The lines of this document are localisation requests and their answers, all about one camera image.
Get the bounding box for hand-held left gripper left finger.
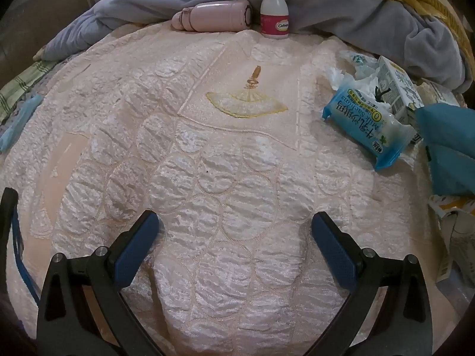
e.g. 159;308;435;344
35;209;166;356

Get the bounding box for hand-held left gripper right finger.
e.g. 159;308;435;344
308;211;433;356

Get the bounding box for teal cloth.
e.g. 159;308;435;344
415;104;475;198

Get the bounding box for crushed white carton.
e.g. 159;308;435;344
427;193;475;284

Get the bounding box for blue snack wrapper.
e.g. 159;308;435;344
322;78;417;172

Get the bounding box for white milk carton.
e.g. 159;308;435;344
375;55;425;125

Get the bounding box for green plaid cloth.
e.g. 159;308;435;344
0;59;56;121

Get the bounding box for grey-blue blanket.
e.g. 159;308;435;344
35;0;464;93

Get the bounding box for white pill bottle red label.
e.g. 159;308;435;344
260;0;290;39

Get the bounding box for pink thermos bottle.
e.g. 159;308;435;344
171;1;254;32

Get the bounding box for yellow ruffled pillow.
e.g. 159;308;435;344
197;0;475;56

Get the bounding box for blue cord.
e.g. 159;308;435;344
10;209;41;303

